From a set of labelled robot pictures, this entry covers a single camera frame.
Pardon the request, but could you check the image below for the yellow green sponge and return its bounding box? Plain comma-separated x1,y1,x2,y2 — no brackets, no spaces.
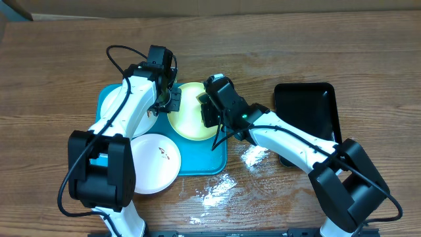
196,93,209,105

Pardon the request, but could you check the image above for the yellow-green plate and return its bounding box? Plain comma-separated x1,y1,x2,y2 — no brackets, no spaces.
167,82,216,141

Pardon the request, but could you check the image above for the white plate with stain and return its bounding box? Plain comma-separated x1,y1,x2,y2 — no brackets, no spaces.
131,134,182,194

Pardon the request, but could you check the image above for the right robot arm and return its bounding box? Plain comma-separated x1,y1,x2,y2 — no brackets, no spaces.
198,74,390,236

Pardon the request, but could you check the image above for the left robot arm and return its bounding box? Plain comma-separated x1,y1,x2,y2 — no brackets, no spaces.
57,45,178,236

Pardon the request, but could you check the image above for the teal plastic tray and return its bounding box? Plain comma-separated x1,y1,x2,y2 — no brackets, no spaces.
90,82,228,176

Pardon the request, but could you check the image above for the black rectangular tray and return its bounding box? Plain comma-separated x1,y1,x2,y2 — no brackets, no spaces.
274,82,343,168

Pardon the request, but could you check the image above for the white plate upper left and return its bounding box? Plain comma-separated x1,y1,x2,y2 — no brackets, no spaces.
95,84,158,137

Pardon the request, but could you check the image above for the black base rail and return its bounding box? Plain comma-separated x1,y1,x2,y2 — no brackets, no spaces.
87,226,382,237

